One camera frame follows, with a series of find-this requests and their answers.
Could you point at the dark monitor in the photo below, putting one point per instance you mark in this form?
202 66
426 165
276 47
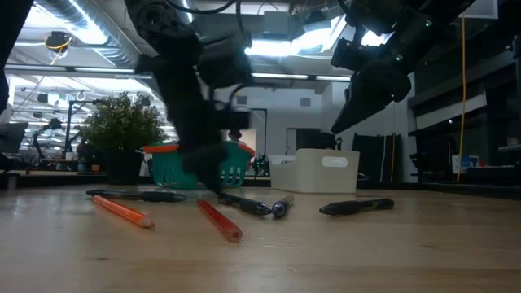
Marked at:
12 136

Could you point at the red pencil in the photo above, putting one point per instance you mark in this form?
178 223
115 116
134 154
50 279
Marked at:
220 221

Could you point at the black pen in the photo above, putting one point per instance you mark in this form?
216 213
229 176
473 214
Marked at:
154 197
350 207
281 208
252 206

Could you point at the teal basket orange rim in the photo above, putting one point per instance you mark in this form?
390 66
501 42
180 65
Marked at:
165 171

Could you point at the white plastic bin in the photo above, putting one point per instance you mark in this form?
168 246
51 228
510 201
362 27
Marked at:
313 179

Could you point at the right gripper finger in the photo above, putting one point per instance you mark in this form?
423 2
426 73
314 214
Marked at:
362 112
351 97

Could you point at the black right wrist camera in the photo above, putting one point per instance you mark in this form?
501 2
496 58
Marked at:
345 55

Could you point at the person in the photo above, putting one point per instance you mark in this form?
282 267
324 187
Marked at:
235 135

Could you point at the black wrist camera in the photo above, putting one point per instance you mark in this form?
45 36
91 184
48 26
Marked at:
236 120
345 55

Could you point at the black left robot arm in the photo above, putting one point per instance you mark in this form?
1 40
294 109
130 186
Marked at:
175 61

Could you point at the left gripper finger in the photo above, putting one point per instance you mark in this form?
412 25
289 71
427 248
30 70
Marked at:
203 171
220 175

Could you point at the long ceiling light bar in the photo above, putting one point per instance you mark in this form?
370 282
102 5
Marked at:
285 76

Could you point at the black folding panel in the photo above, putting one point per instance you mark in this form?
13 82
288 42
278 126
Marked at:
366 158

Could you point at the black metal stand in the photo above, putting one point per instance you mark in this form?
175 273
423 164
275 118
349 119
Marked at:
67 126

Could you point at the orange pencil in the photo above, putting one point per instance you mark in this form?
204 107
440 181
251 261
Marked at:
122 211

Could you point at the blue white box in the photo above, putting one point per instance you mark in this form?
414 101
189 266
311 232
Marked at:
462 163

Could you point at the green potted plant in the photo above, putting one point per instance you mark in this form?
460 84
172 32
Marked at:
122 122

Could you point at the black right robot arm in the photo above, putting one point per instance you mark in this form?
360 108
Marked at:
415 24

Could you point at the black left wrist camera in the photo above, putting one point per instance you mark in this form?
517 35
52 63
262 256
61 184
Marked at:
236 120

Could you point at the black aluminium table frame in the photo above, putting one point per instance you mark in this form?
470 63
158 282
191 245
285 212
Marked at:
468 190

